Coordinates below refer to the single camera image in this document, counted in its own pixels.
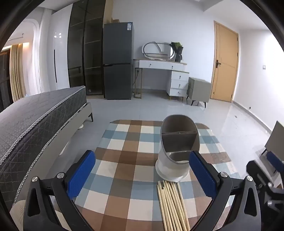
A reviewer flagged grey side table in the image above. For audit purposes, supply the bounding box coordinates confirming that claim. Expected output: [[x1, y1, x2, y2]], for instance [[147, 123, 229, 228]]
[[262, 120, 284, 156]]

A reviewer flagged oval vanity mirror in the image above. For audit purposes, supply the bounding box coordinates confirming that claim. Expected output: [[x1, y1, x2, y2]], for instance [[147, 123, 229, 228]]
[[142, 41, 176, 61]]

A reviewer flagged potted plant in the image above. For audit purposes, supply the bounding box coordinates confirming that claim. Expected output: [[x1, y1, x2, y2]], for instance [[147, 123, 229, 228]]
[[170, 41, 184, 63]]

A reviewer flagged beige cloth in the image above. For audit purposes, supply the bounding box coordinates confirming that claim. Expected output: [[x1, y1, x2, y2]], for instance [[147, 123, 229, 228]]
[[12, 200, 26, 225]]

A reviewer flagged bundle of wooden chopsticks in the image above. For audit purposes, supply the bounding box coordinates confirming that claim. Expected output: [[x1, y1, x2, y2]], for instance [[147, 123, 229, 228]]
[[157, 180, 191, 231]]

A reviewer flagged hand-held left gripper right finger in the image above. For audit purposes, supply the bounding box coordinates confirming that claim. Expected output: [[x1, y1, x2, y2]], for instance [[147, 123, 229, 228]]
[[189, 151, 261, 231]]

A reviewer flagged black power cable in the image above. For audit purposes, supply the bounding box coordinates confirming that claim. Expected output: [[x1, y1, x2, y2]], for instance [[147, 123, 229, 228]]
[[132, 70, 141, 95]]

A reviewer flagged dark grey quilted mattress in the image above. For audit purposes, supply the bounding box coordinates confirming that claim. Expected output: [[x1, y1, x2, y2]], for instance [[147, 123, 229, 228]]
[[0, 85, 87, 205]]

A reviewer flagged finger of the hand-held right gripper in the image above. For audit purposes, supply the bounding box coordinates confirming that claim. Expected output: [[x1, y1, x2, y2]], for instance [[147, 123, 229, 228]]
[[246, 160, 270, 194], [267, 151, 280, 175]]

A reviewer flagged white wardrobe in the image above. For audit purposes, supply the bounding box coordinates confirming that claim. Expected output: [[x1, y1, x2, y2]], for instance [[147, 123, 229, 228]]
[[33, 7, 73, 94]]

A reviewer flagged dark glass cabinet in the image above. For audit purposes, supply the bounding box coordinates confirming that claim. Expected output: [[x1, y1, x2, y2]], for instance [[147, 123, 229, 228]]
[[67, 0, 106, 99]]

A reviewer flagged grey nightstand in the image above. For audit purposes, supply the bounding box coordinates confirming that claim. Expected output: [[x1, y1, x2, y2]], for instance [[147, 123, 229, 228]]
[[187, 77, 212, 108]]

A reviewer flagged white vanity desk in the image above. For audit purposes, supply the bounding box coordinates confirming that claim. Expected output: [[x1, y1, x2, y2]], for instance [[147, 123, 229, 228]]
[[133, 58, 190, 100]]

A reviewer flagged beige curtain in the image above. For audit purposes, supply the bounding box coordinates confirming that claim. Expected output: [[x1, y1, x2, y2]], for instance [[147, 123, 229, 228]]
[[10, 43, 26, 103]]

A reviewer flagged checkered tablecloth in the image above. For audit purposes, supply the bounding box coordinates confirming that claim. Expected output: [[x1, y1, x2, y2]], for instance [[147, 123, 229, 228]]
[[53, 119, 247, 231]]

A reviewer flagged grey oval utensil holder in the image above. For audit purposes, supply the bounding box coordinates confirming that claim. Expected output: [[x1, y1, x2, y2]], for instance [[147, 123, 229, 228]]
[[155, 114, 201, 183]]

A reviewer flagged dark grey fridge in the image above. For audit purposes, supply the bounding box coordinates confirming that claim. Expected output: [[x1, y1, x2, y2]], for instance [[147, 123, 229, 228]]
[[102, 22, 135, 100]]

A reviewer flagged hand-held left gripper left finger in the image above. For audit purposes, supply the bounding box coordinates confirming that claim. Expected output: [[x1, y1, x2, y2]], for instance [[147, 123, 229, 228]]
[[23, 150, 105, 231]]

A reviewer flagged wooden door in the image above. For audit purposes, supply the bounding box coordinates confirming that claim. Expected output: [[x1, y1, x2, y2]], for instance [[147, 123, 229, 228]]
[[210, 20, 239, 103]]

